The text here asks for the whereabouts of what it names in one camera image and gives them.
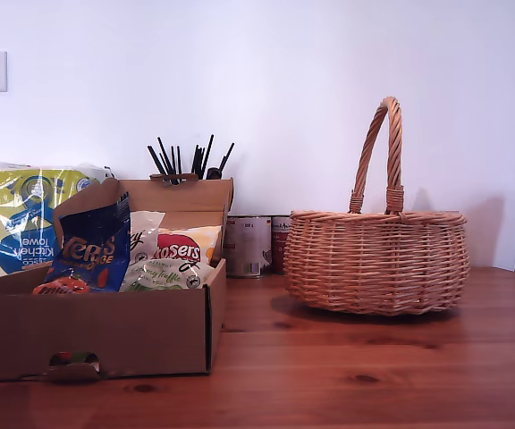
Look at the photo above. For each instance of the red labelled tin can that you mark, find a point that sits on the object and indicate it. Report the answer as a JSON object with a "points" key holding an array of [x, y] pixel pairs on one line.
{"points": [[281, 246]]}

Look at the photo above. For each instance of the white labelled tin can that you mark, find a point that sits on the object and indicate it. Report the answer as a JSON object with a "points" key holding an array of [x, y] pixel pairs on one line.
{"points": [[248, 246]]}

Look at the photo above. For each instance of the red Maltesers bunnies bag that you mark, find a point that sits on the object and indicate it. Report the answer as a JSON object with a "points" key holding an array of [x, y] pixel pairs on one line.
{"points": [[181, 250]]}

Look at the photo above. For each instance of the brown cardboard box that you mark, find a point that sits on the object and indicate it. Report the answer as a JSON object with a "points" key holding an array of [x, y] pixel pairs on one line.
{"points": [[105, 322]]}

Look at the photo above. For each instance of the kitchen towel roll pack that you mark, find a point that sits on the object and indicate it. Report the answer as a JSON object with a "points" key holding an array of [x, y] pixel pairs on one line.
{"points": [[11, 214]]}

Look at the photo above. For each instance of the white Galaxy truffle egg bag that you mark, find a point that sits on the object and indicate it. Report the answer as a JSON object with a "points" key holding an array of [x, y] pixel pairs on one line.
{"points": [[143, 232], [163, 277]]}

